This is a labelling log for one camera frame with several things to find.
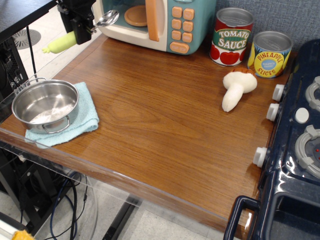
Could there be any dark blue toy stove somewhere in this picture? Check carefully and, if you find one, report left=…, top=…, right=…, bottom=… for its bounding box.
left=223, top=39, right=320, bottom=240

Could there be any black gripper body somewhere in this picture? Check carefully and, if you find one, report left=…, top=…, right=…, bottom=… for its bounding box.
left=57, top=0, right=96, bottom=22

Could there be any black side table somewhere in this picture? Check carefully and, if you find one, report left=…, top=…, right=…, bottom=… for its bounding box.
left=0, top=0, right=56, bottom=100

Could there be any stainless steel pot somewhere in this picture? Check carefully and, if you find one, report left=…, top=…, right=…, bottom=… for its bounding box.
left=11, top=78, right=80, bottom=134

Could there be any plush white mushroom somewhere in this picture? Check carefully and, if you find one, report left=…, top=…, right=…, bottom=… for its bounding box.
left=222, top=67, right=258, bottom=112

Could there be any white stove knob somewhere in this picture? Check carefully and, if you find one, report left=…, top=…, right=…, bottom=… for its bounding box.
left=266, top=103, right=280, bottom=122
left=253, top=147, right=268, bottom=168
left=272, top=84, right=285, bottom=102

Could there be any toy microwave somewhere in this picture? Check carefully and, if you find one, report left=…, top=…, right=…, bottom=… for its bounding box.
left=92, top=0, right=216, bottom=55

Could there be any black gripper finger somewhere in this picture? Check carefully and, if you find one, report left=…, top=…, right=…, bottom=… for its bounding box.
left=59, top=8, right=74, bottom=33
left=72, top=16, right=93, bottom=45

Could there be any pineapple slices can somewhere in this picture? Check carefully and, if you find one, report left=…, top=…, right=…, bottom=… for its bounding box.
left=247, top=31, right=294, bottom=79

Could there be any light blue cloth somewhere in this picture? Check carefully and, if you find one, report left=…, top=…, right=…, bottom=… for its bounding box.
left=25, top=82, right=100, bottom=149

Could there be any tomato sauce can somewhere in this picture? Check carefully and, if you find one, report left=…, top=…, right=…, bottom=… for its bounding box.
left=209, top=7, right=255, bottom=66

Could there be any blue cable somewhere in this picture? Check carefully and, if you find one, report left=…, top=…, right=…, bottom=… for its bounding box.
left=49, top=177, right=78, bottom=240

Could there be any black cable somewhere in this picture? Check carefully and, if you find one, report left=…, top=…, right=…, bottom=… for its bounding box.
left=42, top=174, right=88, bottom=240

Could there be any spoon with green handle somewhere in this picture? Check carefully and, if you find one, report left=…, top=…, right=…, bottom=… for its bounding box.
left=42, top=9, right=120, bottom=54

